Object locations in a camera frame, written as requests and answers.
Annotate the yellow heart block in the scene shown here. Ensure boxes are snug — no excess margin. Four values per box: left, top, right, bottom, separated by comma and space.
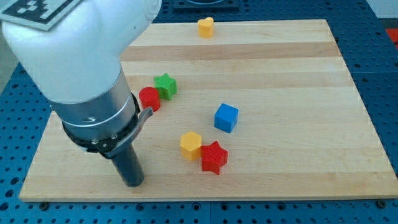
197, 17, 214, 39

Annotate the green star block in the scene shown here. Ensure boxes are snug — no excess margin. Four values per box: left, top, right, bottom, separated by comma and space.
154, 73, 178, 101

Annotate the fiducial marker tag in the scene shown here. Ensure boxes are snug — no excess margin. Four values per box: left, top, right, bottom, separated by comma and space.
1, 0, 81, 31

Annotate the red cylinder block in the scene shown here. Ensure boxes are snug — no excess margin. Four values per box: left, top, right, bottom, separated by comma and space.
139, 87, 160, 111

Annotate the yellow hexagon block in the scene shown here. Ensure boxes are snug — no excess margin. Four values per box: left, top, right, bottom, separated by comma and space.
180, 131, 202, 161

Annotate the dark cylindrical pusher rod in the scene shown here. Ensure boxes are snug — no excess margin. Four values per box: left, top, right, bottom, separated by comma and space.
111, 145, 144, 187

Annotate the wooden board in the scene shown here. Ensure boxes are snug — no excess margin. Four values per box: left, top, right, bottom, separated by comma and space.
19, 19, 397, 202

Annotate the black clamp flange with lever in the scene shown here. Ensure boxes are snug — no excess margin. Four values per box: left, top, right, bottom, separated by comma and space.
63, 93, 153, 159

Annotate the dark square base plate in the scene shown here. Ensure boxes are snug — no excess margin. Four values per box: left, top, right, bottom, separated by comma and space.
172, 0, 240, 12

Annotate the red star block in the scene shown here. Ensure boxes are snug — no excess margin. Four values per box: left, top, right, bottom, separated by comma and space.
201, 141, 228, 175

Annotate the blue cube block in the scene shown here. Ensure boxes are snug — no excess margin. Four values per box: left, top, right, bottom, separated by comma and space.
214, 103, 239, 133

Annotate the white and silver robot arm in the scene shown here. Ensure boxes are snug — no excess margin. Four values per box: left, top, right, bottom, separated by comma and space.
1, 0, 162, 187

